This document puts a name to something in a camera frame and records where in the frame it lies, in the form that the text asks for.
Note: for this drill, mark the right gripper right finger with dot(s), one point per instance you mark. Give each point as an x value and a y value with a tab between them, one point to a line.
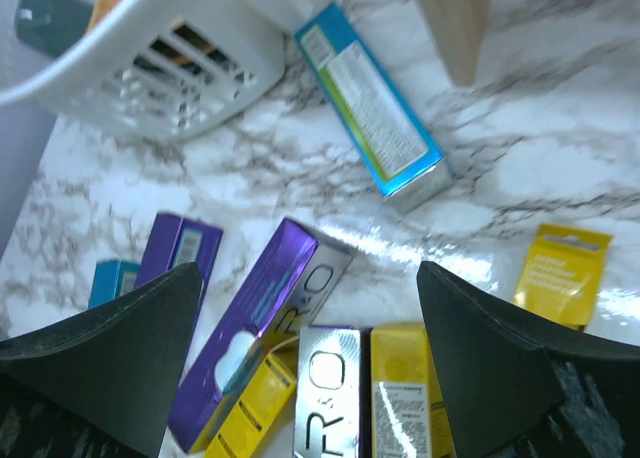
518	385

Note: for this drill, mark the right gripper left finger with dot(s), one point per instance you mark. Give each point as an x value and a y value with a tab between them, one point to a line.
100	383

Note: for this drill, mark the wooden two-tier shelf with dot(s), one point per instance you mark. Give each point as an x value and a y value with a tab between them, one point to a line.
458	28

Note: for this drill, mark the metallic blue toothpaste box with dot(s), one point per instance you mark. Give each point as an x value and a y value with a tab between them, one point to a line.
112	279

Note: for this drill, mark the yellow toothpaste box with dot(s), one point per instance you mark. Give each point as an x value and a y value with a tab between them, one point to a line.
409	418
562	273
265	405

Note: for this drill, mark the silver toothpaste box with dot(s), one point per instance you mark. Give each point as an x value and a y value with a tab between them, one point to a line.
329	416

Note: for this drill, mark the purple toothpaste box with cloud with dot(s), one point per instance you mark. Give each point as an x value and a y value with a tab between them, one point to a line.
261	296

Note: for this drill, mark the blue green toothpaste box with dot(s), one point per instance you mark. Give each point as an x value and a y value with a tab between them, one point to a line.
405	162

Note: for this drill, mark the white plastic basket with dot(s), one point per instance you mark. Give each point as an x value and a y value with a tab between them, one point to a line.
161	69

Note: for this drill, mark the dark teal cup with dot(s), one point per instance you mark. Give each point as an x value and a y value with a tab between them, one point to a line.
51	27

